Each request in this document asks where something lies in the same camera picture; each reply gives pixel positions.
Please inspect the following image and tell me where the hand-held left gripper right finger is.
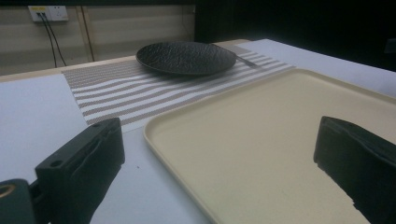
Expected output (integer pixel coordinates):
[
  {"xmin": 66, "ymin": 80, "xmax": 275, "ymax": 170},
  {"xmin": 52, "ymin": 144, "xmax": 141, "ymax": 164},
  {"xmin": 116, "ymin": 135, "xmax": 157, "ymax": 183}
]
[{"xmin": 313, "ymin": 116, "xmax": 396, "ymax": 224}]

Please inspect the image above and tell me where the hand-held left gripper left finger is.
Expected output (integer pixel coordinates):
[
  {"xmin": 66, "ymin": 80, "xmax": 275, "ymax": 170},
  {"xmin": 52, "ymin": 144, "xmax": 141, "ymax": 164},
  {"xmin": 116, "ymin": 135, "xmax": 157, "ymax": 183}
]
[{"xmin": 35, "ymin": 117, "xmax": 126, "ymax": 224}]

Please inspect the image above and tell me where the striped woven placemat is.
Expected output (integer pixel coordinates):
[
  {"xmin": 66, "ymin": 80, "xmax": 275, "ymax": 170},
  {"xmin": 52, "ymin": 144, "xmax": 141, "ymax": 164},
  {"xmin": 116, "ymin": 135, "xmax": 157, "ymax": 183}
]
[{"xmin": 61, "ymin": 44, "xmax": 296, "ymax": 127}]

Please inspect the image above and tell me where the beige plastic tray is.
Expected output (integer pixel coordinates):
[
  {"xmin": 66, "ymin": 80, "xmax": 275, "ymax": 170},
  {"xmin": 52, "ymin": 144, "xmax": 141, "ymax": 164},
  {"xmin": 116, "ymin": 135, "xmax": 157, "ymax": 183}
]
[{"xmin": 143, "ymin": 68, "xmax": 396, "ymax": 224}]

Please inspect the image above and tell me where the black textured plate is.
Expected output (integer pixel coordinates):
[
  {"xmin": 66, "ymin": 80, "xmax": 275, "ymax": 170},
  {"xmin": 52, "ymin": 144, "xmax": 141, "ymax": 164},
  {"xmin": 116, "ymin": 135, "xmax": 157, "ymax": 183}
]
[{"xmin": 135, "ymin": 41, "xmax": 237, "ymax": 77}]

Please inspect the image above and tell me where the black power cable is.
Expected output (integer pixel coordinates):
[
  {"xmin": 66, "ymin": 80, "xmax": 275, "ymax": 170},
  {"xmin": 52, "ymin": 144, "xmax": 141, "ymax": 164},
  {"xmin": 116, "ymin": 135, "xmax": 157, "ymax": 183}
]
[
  {"xmin": 36, "ymin": 12, "xmax": 59, "ymax": 69},
  {"xmin": 42, "ymin": 12, "xmax": 68, "ymax": 67}
]

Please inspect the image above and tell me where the white wall socket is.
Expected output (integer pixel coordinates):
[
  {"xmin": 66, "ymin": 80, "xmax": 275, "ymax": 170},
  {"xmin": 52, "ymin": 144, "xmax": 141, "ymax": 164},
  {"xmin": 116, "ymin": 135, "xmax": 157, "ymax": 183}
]
[{"xmin": 27, "ymin": 5, "xmax": 70, "ymax": 22}]

